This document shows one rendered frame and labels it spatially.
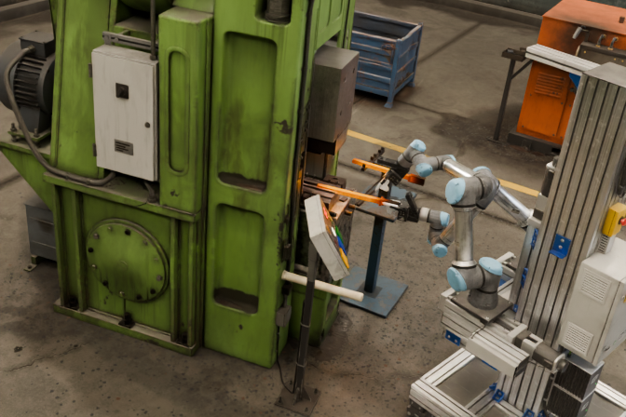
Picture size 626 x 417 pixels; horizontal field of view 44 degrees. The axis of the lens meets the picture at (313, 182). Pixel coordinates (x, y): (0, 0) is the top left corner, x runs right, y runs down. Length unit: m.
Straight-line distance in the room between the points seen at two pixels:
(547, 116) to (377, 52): 1.78
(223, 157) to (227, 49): 0.58
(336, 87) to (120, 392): 2.00
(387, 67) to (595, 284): 4.71
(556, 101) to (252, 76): 4.25
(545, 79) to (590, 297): 4.03
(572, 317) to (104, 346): 2.58
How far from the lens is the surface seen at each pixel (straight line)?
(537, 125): 7.61
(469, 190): 3.61
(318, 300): 4.50
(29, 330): 4.88
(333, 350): 4.70
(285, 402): 4.35
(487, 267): 3.75
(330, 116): 3.89
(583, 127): 3.48
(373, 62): 7.95
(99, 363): 4.60
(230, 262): 4.29
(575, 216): 3.62
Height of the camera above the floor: 3.07
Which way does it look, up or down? 29 degrees down
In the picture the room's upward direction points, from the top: 6 degrees clockwise
